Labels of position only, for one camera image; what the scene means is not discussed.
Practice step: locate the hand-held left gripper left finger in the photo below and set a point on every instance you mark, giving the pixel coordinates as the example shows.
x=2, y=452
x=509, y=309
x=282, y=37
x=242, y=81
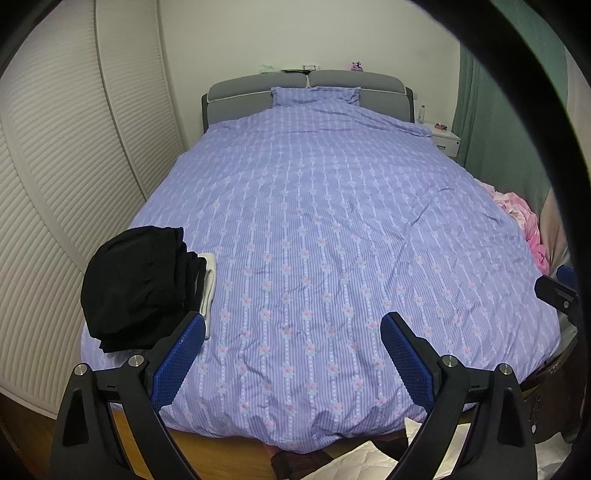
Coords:
x=182, y=355

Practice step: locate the white folded cloth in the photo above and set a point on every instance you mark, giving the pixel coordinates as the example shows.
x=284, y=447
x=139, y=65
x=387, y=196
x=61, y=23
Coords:
x=210, y=286

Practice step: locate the green curtain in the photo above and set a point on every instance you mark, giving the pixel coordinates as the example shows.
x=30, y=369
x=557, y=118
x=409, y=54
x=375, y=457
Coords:
x=489, y=120

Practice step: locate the pink blanket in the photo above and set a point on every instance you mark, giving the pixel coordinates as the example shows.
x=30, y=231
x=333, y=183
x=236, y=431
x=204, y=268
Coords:
x=524, y=217

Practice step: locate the clear plastic bottle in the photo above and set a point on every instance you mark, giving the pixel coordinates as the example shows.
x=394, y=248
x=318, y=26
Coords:
x=421, y=114

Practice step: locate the dark wooden bed frame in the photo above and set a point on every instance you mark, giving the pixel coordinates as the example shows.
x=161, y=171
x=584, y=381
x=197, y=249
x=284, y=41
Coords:
x=554, y=383

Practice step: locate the small purple toy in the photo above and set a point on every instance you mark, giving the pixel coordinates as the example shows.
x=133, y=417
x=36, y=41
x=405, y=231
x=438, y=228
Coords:
x=356, y=66

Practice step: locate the purple floral pillow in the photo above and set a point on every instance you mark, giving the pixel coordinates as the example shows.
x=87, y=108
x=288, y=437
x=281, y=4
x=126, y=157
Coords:
x=316, y=96

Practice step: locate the white nightstand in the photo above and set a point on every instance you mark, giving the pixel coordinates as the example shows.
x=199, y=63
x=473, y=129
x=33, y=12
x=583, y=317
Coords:
x=445, y=141

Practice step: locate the white quilted floor mat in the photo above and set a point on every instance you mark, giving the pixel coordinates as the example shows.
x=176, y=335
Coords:
x=360, y=461

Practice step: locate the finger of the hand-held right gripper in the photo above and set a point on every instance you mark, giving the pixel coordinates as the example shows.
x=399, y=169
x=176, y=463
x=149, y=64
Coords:
x=554, y=295
x=567, y=276

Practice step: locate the small white box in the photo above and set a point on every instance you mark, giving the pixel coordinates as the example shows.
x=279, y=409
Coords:
x=311, y=67

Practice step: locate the black pants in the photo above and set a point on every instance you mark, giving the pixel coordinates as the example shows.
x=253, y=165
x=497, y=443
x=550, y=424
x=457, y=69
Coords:
x=129, y=277

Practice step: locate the pile of dark folded clothes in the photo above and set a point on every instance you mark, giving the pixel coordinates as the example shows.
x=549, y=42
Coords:
x=196, y=281

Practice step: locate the grey padded headboard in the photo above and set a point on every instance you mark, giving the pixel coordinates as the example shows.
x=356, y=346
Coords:
x=240, y=99

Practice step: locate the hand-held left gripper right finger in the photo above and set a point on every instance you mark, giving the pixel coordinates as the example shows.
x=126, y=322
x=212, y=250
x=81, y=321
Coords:
x=408, y=360

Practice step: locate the purple floral bedspread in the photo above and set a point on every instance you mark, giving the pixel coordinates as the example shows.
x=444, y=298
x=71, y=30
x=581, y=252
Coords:
x=332, y=258

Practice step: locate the beige curtain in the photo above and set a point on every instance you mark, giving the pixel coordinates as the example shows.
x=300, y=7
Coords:
x=554, y=230

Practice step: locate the flat black item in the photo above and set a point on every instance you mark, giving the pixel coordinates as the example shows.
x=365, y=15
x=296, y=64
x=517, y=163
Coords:
x=293, y=70

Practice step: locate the white louvered wardrobe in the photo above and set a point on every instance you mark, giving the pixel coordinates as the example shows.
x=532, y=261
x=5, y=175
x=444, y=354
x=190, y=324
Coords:
x=64, y=184

